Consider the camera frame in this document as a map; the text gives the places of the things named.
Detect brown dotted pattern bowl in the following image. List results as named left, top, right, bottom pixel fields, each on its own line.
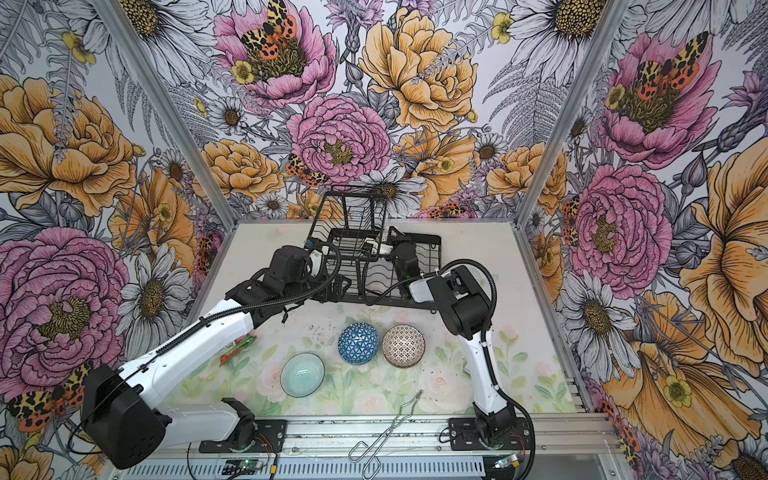
left=381, top=324, right=426, bottom=369

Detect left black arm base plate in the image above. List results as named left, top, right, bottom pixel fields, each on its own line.
left=198, top=419, right=288, bottom=454

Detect mint green bowl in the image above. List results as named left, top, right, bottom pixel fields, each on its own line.
left=281, top=353, right=325, bottom=398

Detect aluminium front rail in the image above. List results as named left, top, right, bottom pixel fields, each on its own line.
left=100, top=413, right=633, bottom=479

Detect green snack packet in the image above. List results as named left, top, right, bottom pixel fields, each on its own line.
left=219, top=335, right=256, bottom=366

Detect black wire dish rack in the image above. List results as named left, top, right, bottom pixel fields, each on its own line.
left=306, top=187, right=442, bottom=312

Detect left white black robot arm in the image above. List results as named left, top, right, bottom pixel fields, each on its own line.
left=81, top=239, right=342, bottom=470

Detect metal wire tongs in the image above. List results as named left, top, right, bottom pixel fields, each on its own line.
left=348, top=390, right=423, bottom=480

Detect left green circuit board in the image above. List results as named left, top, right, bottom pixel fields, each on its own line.
left=221, top=458, right=267, bottom=479

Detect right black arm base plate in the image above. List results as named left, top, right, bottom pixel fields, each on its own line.
left=448, top=417, right=534, bottom=451

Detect right green circuit board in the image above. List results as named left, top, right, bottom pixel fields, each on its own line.
left=494, top=454, right=520, bottom=469

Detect blue triangle pattern bowl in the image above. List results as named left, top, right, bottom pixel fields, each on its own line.
left=337, top=322, right=379, bottom=366

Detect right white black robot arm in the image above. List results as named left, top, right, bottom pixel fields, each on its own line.
left=359, top=228, right=537, bottom=479

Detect green circuit board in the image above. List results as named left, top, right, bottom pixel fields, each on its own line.
left=494, top=454, right=520, bottom=469
left=221, top=458, right=267, bottom=479

